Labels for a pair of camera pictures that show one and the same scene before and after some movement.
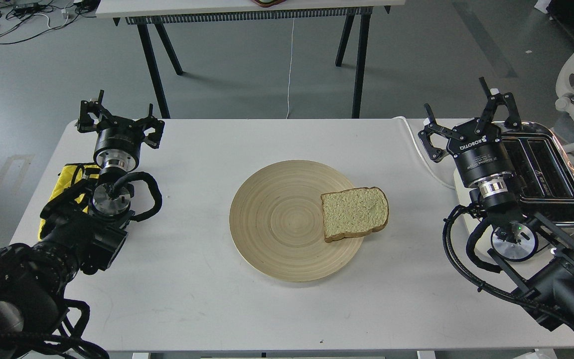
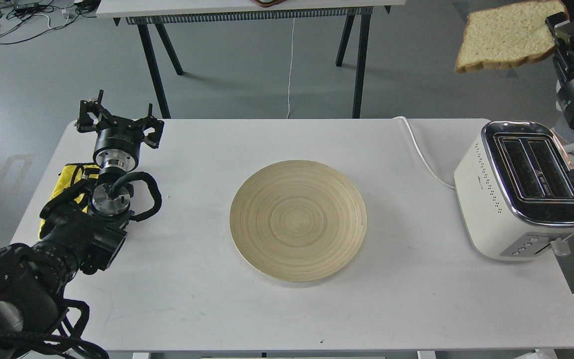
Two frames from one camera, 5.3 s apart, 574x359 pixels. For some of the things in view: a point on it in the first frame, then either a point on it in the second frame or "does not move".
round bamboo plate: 277,226 does not move
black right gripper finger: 513,121 -> 565,32
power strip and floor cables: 4,21 does not move
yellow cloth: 71,174 does not move
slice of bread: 354,211 -> 507,35
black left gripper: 118,146 does not move
